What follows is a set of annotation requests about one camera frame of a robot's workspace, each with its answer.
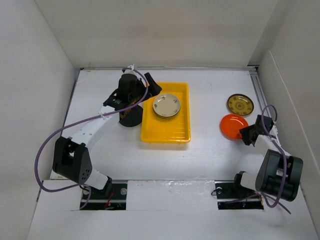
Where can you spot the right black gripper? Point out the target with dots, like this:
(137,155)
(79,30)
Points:
(244,132)

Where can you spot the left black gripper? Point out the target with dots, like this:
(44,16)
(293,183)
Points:
(154,90)

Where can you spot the orange plate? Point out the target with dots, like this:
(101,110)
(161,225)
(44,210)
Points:
(172,117)
(231,124)

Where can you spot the beige patterned plate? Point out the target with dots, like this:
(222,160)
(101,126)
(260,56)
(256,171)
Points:
(166,105)

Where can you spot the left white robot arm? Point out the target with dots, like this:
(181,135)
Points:
(71,157)

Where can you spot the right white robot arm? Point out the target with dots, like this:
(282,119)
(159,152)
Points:
(280,172)

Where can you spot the yellow plastic bin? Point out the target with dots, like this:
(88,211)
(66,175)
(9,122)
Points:
(174,130)

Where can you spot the far brown gold plate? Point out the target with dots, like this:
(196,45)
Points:
(240,104)

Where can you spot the black plate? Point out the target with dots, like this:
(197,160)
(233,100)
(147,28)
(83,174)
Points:
(132,117)

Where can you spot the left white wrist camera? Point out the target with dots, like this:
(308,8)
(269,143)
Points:
(130,68)

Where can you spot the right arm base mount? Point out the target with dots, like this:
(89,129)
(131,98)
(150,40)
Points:
(232,197)

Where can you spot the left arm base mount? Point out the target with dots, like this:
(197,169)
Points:
(115,201)

